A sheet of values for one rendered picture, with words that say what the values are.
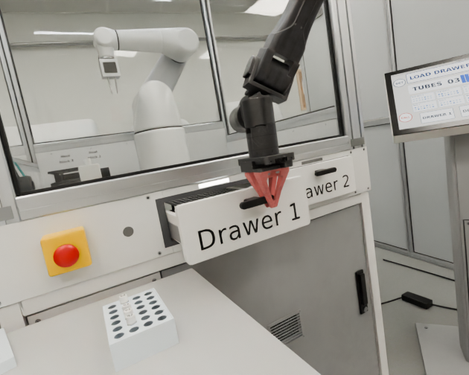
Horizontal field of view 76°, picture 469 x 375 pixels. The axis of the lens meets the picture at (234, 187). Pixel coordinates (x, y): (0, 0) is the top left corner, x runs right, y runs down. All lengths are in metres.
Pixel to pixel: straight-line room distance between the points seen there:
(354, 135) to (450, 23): 1.34
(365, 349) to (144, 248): 0.86
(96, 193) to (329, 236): 0.67
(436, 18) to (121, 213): 2.07
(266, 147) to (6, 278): 0.53
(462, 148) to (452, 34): 1.05
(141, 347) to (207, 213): 0.24
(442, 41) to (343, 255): 1.57
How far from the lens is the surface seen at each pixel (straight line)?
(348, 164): 0.97
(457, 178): 1.32
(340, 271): 1.04
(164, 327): 0.45
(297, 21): 0.58
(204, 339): 0.46
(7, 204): 0.67
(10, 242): 0.68
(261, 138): 0.54
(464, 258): 1.41
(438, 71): 1.36
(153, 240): 0.69
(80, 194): 0.66
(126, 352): 0.45
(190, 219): 0.54
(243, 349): 0.43
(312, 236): 0.93
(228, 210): 0.57
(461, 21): 2.23
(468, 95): 1.27
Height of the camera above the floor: 1.01
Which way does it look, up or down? 7 degrees down
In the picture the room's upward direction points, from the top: 10 degrees counter-clockwise
